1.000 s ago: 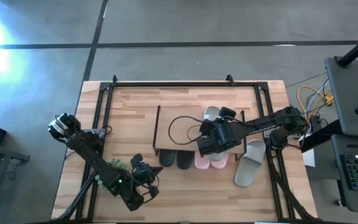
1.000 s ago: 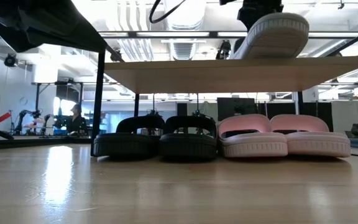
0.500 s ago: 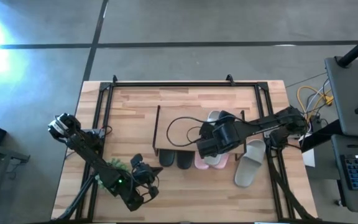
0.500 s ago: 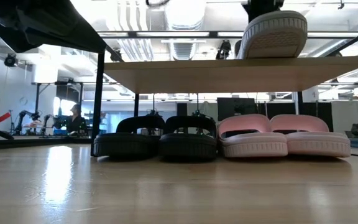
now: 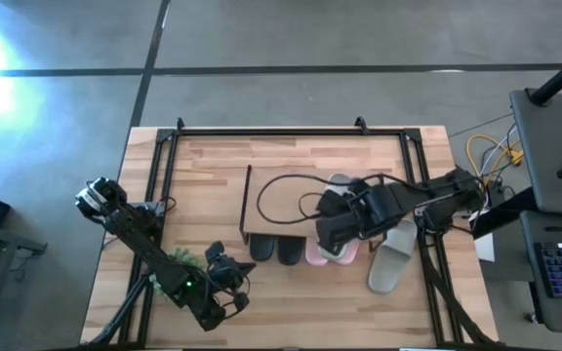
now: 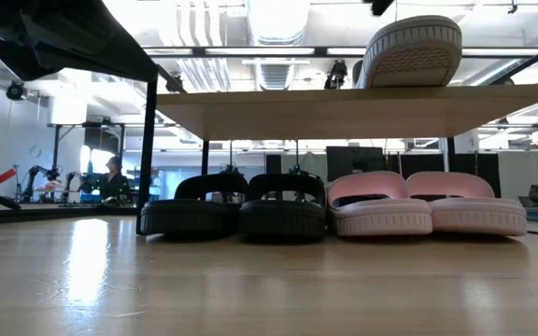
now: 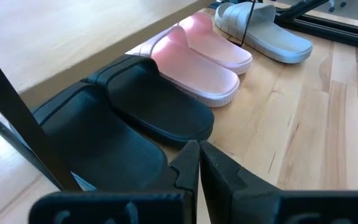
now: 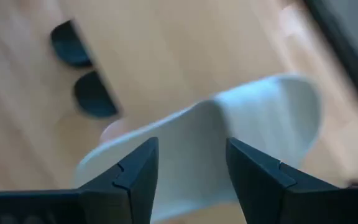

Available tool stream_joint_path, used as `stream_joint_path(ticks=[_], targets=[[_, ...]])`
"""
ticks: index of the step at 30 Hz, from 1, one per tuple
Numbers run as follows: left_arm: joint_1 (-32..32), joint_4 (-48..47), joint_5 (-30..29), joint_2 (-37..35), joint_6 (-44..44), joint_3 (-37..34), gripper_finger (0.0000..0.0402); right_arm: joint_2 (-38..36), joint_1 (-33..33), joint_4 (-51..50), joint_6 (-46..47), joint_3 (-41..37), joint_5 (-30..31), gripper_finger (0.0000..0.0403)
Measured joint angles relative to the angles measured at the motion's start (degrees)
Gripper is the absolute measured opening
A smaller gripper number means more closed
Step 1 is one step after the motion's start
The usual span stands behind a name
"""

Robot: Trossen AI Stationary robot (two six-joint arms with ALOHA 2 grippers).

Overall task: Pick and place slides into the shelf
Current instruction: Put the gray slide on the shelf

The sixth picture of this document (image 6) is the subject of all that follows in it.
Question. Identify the black background monitor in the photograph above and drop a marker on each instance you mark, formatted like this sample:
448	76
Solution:
353	161

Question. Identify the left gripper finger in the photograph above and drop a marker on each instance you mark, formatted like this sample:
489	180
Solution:
105	46

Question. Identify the wooden shelf with black legs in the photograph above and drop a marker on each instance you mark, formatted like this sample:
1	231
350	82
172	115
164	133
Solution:
344	116

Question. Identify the black rubber slide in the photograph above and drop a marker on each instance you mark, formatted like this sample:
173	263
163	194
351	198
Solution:
189	219
283	221

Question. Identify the background black robot arm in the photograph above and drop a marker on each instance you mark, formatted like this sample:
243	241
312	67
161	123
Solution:
70	179
40	170

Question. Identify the black partition panels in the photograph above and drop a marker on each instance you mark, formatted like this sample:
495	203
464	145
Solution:
479	172

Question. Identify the pink rubber slide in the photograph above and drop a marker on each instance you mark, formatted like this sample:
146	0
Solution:
381	219
479	217

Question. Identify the small black ceiling fixture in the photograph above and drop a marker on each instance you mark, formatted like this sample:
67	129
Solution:
512	6

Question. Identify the pale grey rubber slide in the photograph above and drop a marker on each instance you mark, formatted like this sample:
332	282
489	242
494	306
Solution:
409	51

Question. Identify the black background stand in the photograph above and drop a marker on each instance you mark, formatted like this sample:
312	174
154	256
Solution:
102	140

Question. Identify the ceiling air vent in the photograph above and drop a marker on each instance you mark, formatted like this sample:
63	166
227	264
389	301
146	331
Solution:
276	76

